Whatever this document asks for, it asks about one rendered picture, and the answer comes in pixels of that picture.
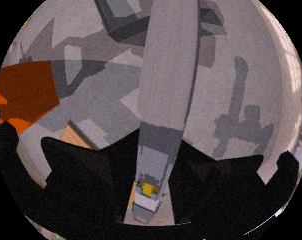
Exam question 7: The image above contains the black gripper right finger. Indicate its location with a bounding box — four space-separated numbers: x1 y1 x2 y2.
168 140 264 224

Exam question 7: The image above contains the white long-handled ladle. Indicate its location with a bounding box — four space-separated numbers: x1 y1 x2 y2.
18 57 27 64

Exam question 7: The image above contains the grey rectangular roasting tin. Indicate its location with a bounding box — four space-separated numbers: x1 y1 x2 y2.
92 0 212 43

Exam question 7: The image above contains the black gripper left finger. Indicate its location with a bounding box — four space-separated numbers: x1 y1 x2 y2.
40 127 140 223

